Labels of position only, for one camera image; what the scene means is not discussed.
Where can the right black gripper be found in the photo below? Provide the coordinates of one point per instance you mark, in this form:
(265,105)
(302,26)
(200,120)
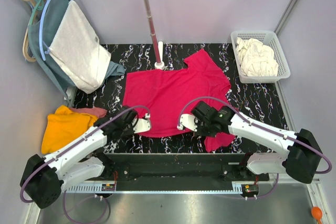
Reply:
(199,126)

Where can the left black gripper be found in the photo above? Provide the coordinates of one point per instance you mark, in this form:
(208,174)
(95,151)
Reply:
(131,127)

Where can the red t shirt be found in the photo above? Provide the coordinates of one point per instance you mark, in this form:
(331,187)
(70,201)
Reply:
(166,93)

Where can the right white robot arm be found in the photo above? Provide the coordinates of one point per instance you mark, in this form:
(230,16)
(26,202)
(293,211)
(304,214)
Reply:
(295,153)

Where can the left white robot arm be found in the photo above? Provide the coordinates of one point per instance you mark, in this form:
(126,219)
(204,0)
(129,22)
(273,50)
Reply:
(45,178)

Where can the pink folded t shirt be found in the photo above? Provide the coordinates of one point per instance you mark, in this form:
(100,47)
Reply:
(98,112)

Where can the yellow folded t shirt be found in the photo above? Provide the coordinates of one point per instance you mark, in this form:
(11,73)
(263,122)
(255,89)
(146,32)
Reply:
(63,127)

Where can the cream white t shirt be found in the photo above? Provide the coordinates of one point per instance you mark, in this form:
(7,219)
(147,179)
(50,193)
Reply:
(256,59)

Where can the white hanging towel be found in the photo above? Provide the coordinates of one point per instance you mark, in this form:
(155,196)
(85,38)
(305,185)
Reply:
(77,51)

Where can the white plastic basket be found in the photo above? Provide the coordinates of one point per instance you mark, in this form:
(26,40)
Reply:
(270,39)

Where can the light blue hanger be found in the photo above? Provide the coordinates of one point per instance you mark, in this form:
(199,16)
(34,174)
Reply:
(51,17)

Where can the blue grey hanging shirt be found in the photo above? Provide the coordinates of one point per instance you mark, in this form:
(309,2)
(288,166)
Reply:
(51,68)

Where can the orange ball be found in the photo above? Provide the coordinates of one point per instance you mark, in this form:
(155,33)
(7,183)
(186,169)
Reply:
(317,214)

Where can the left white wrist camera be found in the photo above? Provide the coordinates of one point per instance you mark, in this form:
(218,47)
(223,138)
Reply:
(140,125)

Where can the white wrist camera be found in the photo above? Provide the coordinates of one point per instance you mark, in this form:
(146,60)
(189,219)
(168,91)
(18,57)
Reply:
(140,125)
(187,121)

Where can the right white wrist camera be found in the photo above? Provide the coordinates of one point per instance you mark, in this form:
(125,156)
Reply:
(187,121)

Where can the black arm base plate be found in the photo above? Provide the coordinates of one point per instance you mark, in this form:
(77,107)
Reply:
(175,173)

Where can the aluminium frame rail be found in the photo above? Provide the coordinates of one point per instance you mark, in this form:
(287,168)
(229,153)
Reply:
(190,200)

